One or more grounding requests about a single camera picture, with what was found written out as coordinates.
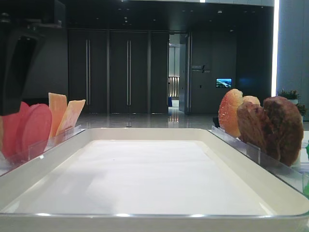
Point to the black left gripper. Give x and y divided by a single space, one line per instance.
21 42

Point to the outer orange cheese slice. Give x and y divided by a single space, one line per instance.
57 106

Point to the orange cheese slice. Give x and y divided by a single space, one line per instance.
57 106
70 116

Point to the inner orange cheese slice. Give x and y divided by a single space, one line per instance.
70 116

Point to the outer red tomato slice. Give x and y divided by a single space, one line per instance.
10 126

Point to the red tomato slice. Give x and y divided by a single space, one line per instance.
10 126
35 126

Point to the inner red tomato slice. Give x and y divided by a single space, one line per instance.
35 126

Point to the inner brown meat patty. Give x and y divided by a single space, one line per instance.
256 128

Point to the brown meat patty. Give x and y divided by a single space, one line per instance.
256 128
287 126

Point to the outer brown meat patty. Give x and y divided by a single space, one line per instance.
287 126

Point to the green lettuce leaf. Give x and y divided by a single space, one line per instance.
306 188

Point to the left clear divider strip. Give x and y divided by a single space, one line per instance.
35 150

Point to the clear divider strip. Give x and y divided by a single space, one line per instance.
256 149
35 150

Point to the white rectangular tray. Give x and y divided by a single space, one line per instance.
151 180

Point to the inner bun top slice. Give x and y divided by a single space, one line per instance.
227 113

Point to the bun slice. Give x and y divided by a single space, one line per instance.
227 113
252 99

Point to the outer bun top slice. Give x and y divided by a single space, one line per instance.
252 99

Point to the potted green plant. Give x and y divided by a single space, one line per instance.
293 97

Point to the right clear divider strip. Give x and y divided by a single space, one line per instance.
256 149

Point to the wall mounted screen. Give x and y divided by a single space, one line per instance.
223 82

